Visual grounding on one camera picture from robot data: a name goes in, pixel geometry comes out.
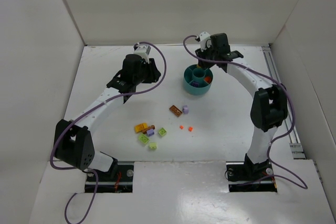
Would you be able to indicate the yellow orange lego brick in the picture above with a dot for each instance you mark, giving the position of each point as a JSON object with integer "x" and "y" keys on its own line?
{"x": 140, "y": 127}

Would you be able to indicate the pale yellow lego brick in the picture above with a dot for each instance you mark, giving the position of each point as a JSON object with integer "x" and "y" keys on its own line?
{"x": 152, "y": 146}

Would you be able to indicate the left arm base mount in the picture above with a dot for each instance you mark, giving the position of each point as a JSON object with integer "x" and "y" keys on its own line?
{"x": 121, "y": 182}

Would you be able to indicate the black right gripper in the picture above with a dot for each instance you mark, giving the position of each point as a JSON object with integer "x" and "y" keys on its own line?
{"x": 229, "y": 56}

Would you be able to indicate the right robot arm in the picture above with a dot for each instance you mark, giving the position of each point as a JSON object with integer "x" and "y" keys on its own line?
{"x": 269, "y": 106}

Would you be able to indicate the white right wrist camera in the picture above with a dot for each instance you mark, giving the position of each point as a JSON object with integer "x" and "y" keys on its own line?
{"x": 204, "y": 40}

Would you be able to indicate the brown flat lego plate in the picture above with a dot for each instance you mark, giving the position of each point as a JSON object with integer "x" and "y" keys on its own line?
{"x": 175, "y": 110}

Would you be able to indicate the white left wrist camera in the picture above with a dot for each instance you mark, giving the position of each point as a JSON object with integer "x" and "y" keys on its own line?
{"x": 143, "y": 50}

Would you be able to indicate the lime green lego brick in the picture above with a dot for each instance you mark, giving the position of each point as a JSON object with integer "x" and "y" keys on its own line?
{"x": 143, "y": 139}

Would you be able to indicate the lilac square lego brick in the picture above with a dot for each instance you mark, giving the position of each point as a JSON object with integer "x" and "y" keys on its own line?
{"x": 150, "y": 132}

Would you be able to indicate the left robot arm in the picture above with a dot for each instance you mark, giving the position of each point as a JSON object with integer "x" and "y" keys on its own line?
{"x": 73, "y": 142}

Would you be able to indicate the aluminium rail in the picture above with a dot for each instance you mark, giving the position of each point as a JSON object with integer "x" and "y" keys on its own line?
{"x": 284, "y": 105}

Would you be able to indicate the dark brown lego piece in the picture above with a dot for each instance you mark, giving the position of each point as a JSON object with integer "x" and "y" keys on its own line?
{"x": 144, "y": 131}

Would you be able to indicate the teal divided round container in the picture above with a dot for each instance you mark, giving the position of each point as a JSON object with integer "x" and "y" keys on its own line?
{"x": 193, "y": 73}

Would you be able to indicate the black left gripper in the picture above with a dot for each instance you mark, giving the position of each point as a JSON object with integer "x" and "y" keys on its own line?
{"x": 153, "y": 70}

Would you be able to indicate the lilac round lego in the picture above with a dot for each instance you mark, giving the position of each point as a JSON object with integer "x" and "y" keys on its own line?
{"x": 185, "y": 109}

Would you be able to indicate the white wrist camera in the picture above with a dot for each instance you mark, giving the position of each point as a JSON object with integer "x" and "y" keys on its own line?
{"x": 143, "y": 50}
{"x": 204, "y": 40}

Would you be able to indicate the purple printed lego tile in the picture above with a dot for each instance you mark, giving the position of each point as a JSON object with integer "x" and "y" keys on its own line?
{"x": 195, "y": 84}

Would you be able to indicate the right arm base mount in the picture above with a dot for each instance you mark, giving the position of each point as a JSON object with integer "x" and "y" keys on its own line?
{"x": 242, "y": 180}

